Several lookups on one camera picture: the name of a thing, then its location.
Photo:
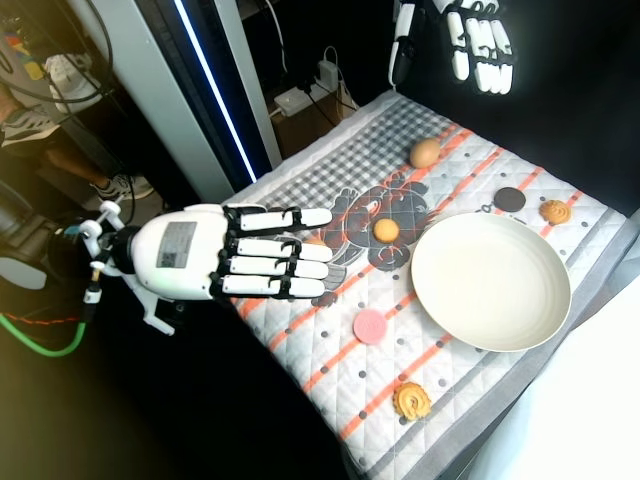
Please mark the grey column with blue light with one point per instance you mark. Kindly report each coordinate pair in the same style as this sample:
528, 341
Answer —
150, 75

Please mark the dark sandwich cookie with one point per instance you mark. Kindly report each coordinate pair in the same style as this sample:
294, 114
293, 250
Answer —
510, 200

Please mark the white power strip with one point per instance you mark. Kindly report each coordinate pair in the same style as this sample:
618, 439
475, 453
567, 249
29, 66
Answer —
292, 101

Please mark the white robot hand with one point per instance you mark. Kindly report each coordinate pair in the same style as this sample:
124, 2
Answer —
175, 250
487, 45

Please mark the white charger plug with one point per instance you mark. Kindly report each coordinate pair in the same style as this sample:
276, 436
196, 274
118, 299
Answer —
328, 73

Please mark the person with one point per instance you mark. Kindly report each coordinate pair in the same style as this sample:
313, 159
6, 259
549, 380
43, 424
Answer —
122, 186

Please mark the grey quilt with printed bear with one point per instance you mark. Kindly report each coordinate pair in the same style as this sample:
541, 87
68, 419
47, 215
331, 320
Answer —
350, 380

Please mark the yellow swirl butter cookie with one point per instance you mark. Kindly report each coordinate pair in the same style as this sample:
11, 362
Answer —
555, 212
412, 400

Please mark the cream round plate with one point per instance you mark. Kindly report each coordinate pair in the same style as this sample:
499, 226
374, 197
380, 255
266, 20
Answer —
490, 285

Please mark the pink round cookie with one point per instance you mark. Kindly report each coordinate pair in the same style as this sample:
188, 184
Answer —
370, 326

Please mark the plain round yellow biscuit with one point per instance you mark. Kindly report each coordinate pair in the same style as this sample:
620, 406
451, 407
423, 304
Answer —
386, 231

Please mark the brown egg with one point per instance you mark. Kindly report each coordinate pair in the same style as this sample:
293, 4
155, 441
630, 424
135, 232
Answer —
425, 153

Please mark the brown cardboard box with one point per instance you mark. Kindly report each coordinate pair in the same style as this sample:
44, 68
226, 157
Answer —
310, 131

